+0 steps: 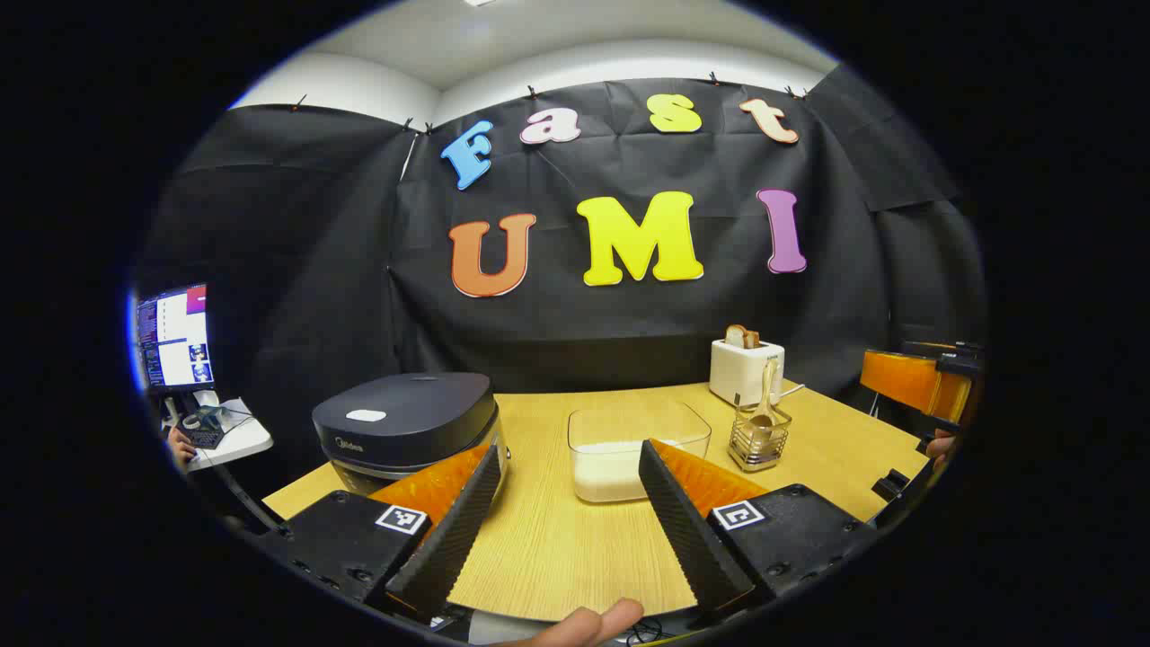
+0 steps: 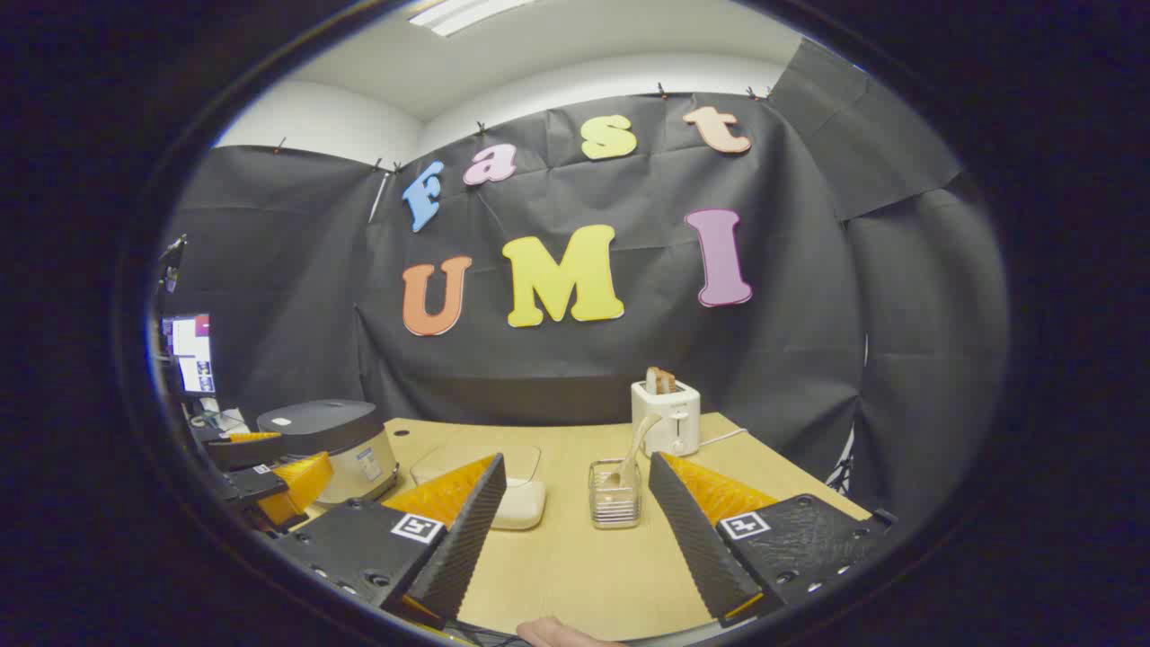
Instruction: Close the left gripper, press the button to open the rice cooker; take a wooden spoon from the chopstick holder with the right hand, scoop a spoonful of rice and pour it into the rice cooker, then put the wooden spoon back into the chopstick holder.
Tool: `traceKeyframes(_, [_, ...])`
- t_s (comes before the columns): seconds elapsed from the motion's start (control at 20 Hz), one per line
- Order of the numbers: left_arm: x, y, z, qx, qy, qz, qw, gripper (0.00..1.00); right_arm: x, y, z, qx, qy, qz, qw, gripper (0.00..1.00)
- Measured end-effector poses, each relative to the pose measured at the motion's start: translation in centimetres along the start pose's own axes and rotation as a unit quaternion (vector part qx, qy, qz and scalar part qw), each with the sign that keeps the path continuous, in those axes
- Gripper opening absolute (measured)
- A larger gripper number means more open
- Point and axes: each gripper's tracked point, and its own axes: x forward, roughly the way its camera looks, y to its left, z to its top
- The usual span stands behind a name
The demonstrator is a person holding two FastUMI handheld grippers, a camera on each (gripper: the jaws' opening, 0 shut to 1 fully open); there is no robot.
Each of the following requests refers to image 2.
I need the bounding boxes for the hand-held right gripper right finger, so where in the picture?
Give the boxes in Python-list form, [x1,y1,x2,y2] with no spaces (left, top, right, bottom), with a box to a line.
[649,452,899,628]

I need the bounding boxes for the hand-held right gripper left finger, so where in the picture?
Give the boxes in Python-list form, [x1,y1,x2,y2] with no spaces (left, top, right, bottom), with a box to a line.
[274,452,507,630]

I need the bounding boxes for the clear white rice container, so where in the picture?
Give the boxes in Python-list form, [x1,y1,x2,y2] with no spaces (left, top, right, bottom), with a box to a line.
[411,443,546,531]

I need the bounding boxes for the clear wire chopstick holder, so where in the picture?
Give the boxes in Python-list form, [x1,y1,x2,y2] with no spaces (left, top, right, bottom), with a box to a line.
[588,458,643,529]

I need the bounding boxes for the silver black rice cooker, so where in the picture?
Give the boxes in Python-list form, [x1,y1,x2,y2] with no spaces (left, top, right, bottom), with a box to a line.
[257,399,401,506]

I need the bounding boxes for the wooden spoon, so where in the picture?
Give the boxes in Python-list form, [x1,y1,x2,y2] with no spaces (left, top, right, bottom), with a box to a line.
[604,412,663,491]

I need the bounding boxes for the white side table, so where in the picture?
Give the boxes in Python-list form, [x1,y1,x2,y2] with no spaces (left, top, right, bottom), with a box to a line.
[184,400,252,437]

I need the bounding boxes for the computer monitor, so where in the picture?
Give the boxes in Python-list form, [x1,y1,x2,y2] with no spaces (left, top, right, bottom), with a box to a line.
[162,313,217,396]

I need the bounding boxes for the white toaster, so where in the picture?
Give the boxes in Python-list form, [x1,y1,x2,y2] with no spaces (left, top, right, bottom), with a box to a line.
[631,379,702,457]

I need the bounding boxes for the black backdrop cloth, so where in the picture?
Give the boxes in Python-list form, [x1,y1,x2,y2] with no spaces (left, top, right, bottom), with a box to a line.
[157,38,1012,531]

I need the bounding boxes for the ceiling light panel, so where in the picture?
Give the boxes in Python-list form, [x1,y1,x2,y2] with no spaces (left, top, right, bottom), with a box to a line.
[409,0,540,37]

